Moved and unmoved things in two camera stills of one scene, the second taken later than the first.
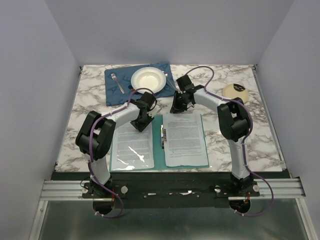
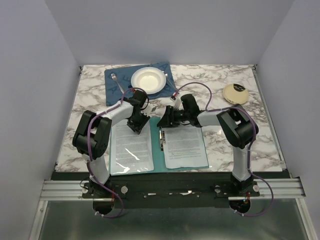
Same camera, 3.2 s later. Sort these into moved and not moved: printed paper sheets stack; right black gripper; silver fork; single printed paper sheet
Moved: right black gripper
Not moved: single printed paper sheet; printed paper sheets stack; silver fork
